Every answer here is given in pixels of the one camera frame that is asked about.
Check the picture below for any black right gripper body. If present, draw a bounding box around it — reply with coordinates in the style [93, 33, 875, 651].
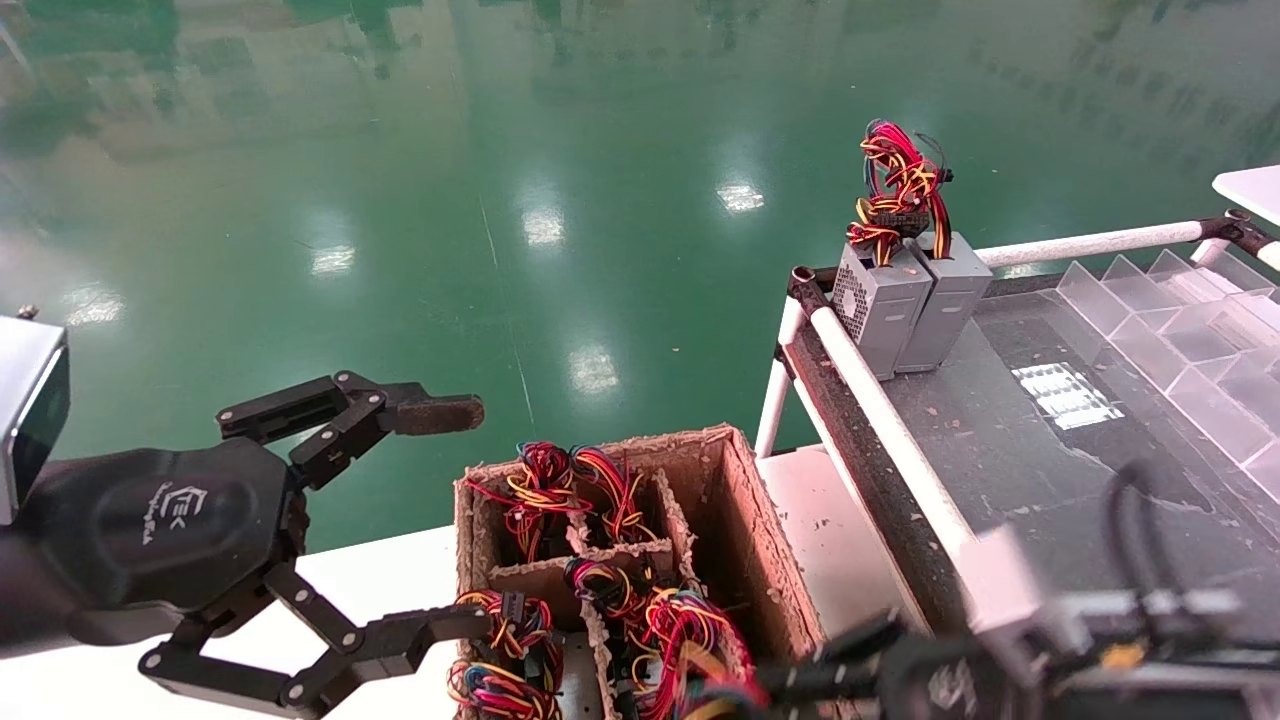
[878, 624, 1063, 720]

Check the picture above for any white table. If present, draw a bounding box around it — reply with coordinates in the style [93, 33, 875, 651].
[1211, 164, 1280, 227]

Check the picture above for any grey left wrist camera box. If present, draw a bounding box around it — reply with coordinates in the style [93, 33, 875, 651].
[0, 313, 72, 527]

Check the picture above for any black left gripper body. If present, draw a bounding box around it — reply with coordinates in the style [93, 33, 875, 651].
[20, 438, 308, 648]

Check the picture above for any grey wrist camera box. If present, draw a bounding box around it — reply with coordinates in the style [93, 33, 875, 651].
[963, 525, 1098, 653]
[0, 313, 72, 527]

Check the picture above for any white rack pipe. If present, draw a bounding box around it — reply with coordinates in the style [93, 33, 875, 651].
[975, 217, 1233, 270]
[805, 303, 1013, 601]
[754, 295, 807, 459]

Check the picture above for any grey power supply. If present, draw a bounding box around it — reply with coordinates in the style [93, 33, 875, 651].
[565, 558, 651, 626]
[447, 655, 566, 720]
[832, 120, 951, 382]
[895, 180, 995, 374]
[610, 588, 771, 720]
[570, 445, 656, 546]

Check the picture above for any brown pulp divider box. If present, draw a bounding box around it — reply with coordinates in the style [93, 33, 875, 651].
[453, 424, 829, 720]

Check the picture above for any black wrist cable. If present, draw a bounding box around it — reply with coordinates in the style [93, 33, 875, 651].
[1103, 458, 1198, 603]

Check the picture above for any clear acrylic divider tray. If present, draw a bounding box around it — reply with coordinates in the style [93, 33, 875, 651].
[1055, 248, 1280, 467]

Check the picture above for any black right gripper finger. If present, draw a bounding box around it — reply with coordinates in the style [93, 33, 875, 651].
[798, 610, 908, 671]
[755, 658, 893, 715]

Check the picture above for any multicoloured wire harness bundle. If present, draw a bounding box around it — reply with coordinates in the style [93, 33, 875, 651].
[465, 442, 586, 561]

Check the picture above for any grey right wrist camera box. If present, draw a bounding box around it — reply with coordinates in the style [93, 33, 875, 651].
[963, 525, 1098, 653]

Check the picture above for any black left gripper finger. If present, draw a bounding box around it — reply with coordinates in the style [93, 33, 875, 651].
[217, 371, 487, 492]
[138, 560, 498, 720]

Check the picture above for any black pipe joint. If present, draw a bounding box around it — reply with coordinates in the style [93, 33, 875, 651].
[1198, 209, 1279, 269]
[787, 264, 839, 317]

